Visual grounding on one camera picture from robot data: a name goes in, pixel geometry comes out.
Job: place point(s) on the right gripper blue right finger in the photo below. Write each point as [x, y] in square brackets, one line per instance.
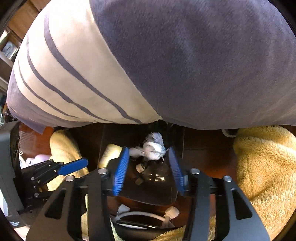
[180, 178]

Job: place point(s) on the yellow fluffy blanket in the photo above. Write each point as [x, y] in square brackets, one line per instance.
[265, 170]

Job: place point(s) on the blue white striped duvet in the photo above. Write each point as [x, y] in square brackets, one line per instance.
[206, 65]

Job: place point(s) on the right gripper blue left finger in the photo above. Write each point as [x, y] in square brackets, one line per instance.
[120, 171]

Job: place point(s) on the white tissue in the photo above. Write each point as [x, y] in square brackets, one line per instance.
[153, 148]

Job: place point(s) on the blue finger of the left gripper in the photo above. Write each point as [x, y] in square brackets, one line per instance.
[72, 167]

